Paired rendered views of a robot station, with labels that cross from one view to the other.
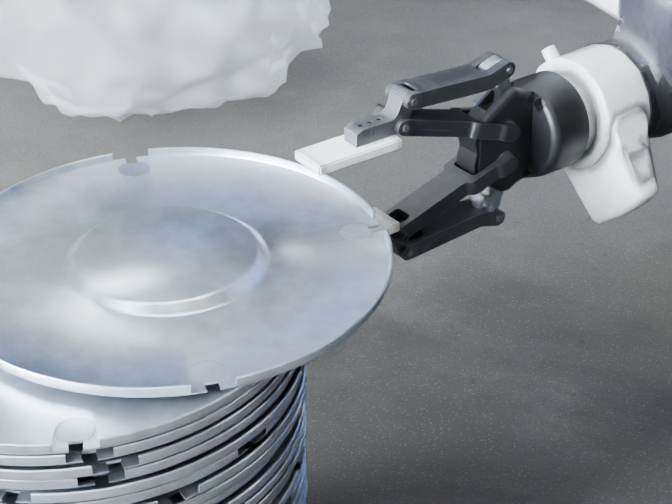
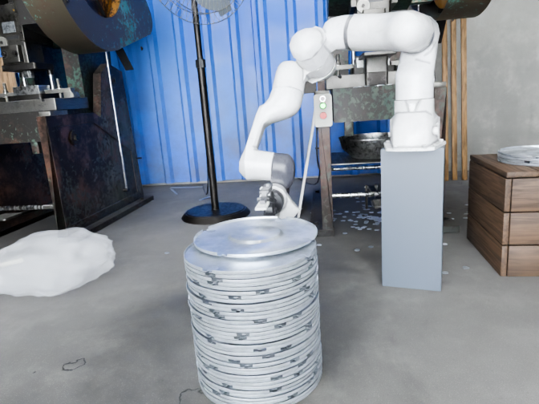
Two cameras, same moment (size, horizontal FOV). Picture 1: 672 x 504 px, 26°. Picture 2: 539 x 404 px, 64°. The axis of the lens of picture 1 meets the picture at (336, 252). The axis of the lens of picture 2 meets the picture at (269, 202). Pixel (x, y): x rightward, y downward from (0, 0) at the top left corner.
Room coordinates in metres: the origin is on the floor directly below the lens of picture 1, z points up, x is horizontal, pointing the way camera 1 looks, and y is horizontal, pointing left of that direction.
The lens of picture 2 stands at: (0.08, 0.78, 0.62)
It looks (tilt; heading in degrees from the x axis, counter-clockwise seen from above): 13 degrees down; 314
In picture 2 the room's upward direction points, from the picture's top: 4 degrees counter-clockwise
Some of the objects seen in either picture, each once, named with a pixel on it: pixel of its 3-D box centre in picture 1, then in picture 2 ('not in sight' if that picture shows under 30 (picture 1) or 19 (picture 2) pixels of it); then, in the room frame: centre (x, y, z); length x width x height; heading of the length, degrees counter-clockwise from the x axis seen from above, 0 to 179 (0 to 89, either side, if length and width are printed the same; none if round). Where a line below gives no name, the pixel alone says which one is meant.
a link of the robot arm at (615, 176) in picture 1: (599, 138); (279, 204); (1.00, -0.20, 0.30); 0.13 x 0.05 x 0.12; 36
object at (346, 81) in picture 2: not in sight; (372, 80); (1.20, -1.13, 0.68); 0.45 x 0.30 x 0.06; 37
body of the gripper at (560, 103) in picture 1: (513, 133); (270, 204); (0.97, -0.13, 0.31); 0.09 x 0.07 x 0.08; 126
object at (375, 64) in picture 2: not in sight; (376, 69); (1.10, -0.99, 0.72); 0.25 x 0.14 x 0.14; 127
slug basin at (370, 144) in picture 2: not in sight; (373, 146); (1.20, -1.13, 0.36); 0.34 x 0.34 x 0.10
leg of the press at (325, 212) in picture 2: not in sight; (318, 129); (1.50, -1.09, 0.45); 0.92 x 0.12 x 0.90; 127
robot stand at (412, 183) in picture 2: not in sight; (413, 213); (0.70, -0.52, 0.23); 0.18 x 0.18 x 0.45; 21
